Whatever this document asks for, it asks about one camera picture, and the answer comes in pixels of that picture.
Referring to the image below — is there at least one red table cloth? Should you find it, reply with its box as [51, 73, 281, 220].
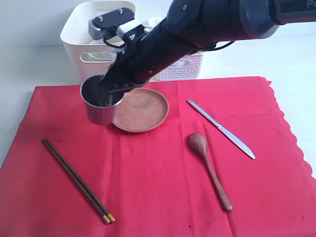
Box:
[0, 77, 316, 237]

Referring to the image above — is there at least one dark brown chopstick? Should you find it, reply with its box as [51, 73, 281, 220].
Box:
[41, 139, 111, 225]
[44, 138, 116, 223]

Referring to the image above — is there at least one white perforated plastic basket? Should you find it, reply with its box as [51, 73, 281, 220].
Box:
[151, 52, 204, 81]

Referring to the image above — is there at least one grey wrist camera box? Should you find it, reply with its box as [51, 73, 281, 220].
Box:
[88, 7, 145, 40]

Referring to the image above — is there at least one stainless steel cup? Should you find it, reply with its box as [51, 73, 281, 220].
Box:
[80, 75, 124, 125]

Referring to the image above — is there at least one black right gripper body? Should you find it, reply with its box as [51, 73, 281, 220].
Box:
[106, 22, 195, 84]

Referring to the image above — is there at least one white ceramic bowl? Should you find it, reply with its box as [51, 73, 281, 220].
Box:
[81, 40, 123, 63]

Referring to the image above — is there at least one silver table knife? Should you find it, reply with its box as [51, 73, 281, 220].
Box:
[187, 99, 256, 159]

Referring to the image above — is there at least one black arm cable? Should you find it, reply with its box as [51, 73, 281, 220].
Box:
[195, 40, 237, 54]

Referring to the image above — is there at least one cream plastic tub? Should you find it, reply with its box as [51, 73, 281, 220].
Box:
[60, 0, 136, 82]

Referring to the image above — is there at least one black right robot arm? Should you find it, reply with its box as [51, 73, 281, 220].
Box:
[97, 0, 316, 93]

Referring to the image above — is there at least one brown wooden spoon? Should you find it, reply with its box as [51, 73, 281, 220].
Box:
[188, 132, 233, 211]

